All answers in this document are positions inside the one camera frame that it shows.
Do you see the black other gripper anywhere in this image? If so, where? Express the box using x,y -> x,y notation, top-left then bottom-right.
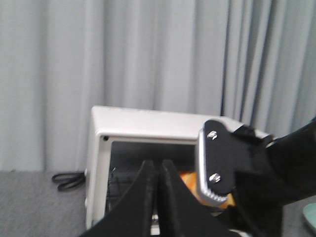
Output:
195,120 -> 316,237

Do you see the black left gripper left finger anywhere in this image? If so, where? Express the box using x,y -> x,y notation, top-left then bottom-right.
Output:
81,160 -> 158,237

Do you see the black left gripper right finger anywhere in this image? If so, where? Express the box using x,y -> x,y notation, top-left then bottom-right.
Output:
157,160 -> 237,237

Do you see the golden croissant bread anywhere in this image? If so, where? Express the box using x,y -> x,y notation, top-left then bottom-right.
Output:
180,171 -> 236,209

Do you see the white Toshiba toaster oven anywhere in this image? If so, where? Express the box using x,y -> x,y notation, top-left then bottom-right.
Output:
84,105 -> 270,236

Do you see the grey pleated curtain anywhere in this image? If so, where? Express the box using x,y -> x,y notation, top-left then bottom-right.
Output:
0,0 -> 316,171

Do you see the light green plate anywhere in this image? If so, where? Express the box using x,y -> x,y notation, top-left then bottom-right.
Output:
303,203 -> 316,232

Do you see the black power cable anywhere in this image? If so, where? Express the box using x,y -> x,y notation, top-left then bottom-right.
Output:
51,172 -> 86,192

